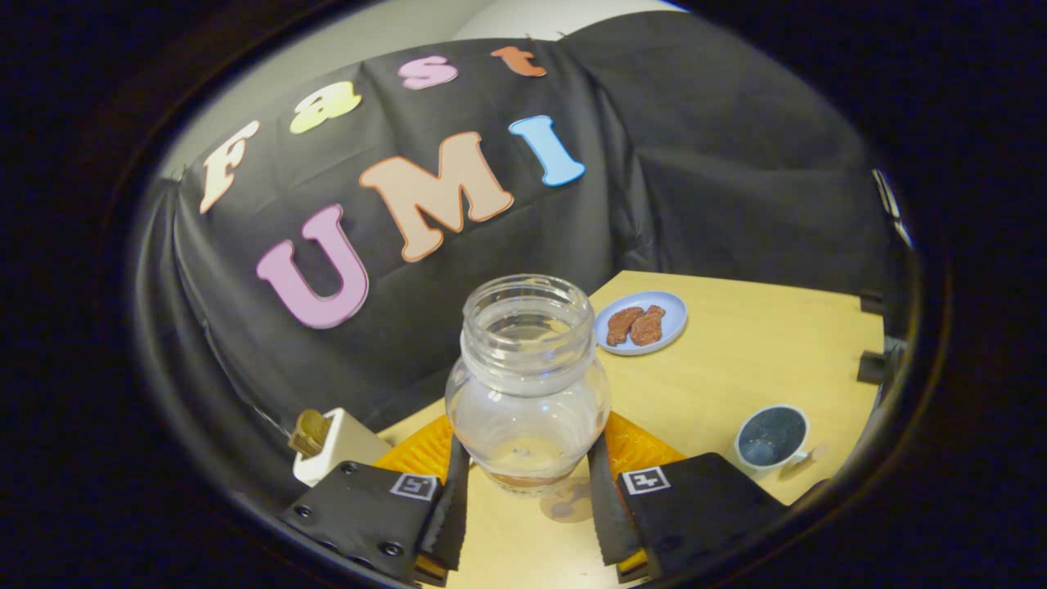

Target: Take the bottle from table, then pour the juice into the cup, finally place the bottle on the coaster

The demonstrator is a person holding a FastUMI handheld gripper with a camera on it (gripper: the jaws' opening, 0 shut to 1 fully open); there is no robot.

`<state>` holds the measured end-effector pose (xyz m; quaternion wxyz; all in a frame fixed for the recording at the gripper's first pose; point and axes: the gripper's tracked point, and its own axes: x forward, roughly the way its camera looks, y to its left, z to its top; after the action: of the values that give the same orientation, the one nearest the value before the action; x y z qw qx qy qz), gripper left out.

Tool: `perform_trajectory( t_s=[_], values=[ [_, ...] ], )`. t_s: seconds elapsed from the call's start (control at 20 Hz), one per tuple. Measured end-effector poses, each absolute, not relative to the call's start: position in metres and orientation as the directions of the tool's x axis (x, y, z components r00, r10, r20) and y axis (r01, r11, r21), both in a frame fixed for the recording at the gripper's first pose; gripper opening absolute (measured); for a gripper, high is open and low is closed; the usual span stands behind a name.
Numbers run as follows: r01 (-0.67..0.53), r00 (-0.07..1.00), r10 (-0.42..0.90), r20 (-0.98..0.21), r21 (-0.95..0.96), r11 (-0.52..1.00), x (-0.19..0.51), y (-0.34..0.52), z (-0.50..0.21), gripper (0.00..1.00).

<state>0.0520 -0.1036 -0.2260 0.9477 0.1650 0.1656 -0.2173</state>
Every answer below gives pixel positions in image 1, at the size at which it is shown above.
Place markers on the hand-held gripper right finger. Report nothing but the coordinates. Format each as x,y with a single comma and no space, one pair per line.
607,523

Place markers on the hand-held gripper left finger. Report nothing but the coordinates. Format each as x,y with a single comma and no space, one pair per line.
454,515

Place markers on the round wooden coaster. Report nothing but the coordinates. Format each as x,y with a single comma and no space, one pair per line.
564,507

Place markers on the clear glass bottle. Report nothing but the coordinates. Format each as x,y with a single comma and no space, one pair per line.
523,393

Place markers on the small golden cylinder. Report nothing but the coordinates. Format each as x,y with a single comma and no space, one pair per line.
311,432

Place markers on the wooden table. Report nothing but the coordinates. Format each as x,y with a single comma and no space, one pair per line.
720,368

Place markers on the brown cookie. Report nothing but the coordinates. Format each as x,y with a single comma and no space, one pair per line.
622,325
648,325

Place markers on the light blue plate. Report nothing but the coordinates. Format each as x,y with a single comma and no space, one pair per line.
675,319

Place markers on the black table clamp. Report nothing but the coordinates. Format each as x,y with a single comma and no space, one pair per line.
873,368
873,303

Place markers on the black backdrop cloth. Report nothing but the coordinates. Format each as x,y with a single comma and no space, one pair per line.
654,164

